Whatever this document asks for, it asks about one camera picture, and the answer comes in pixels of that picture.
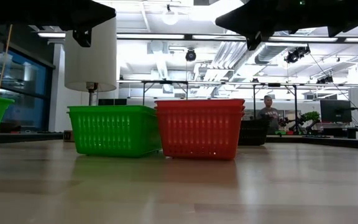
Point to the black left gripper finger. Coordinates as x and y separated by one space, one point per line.
99 11
99 20

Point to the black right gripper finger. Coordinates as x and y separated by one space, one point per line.
238 25
238 14

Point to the red plastic basket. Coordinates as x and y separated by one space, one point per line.
197 102
197 157
197 109

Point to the small black robot arm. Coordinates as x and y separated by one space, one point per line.
297 126

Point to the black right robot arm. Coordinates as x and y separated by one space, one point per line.
337 15

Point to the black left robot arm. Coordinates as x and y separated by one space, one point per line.
2 12

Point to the black ceiling spotlights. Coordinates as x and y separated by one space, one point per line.
297 54

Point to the round white ceiling lamp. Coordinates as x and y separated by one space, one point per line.
170 17

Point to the dark glass window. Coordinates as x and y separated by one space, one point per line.
23 74

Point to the person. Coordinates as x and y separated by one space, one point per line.
269 115

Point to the small green bush plant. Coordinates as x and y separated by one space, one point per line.
312 116

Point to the black plastic basket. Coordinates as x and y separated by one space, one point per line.
253 133

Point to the black computer monitor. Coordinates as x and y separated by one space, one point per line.
336 111

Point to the black ceiling dome camera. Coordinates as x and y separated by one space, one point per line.
190 55

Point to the black left frame rails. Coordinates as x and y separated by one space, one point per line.
26 137

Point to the black frame rails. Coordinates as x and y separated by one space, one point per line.
322 141
26 137

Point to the black right frame rails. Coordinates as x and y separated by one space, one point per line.
322 141

